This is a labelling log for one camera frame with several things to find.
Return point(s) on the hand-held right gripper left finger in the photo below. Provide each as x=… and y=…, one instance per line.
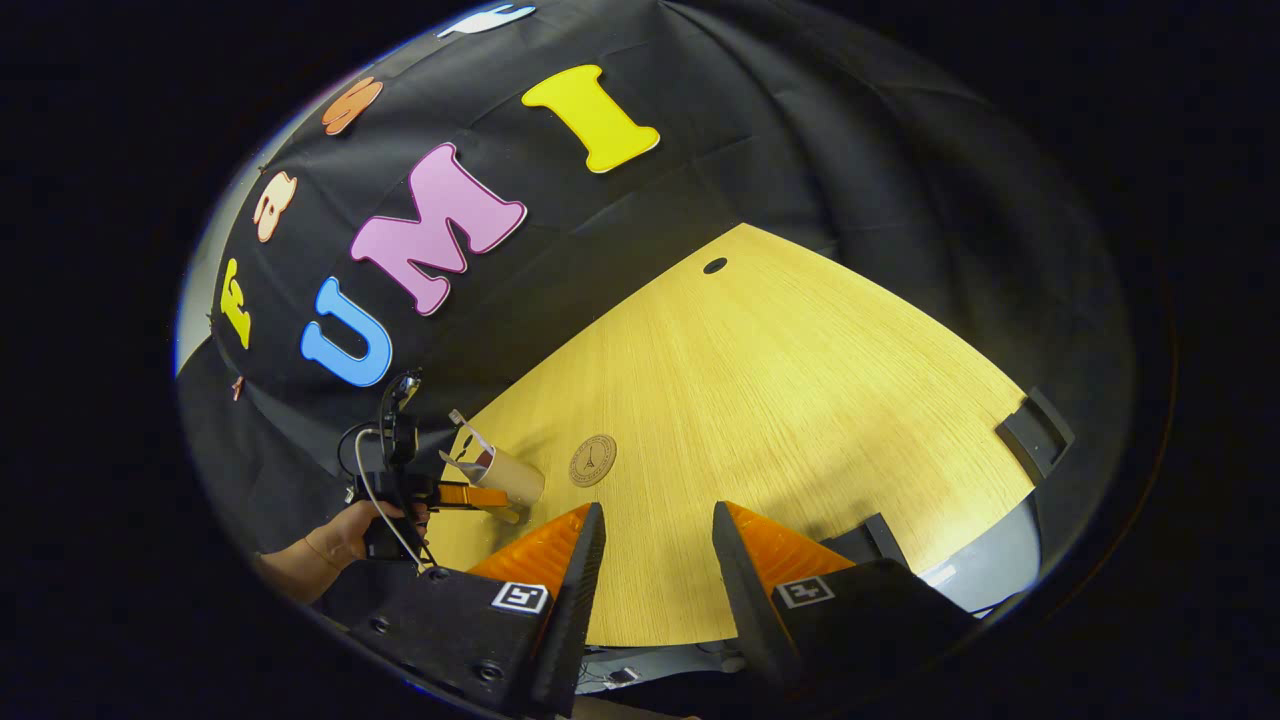
x=575, y=600

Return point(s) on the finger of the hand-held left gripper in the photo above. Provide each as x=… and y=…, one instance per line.
x=470, y=495

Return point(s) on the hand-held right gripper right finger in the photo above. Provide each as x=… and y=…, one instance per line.
x=750, y=600

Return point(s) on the beige cup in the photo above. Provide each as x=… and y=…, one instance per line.
x=512, y=478

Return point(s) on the round brown coaster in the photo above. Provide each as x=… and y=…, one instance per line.
x=593, y=460

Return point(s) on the wooden desktop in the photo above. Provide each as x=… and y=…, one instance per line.
x=780, y=400

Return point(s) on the black desk clamp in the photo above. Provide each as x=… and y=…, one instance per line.
x=1035, y=435

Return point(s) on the black backdrop cloth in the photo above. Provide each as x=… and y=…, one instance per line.
x=800, y=150

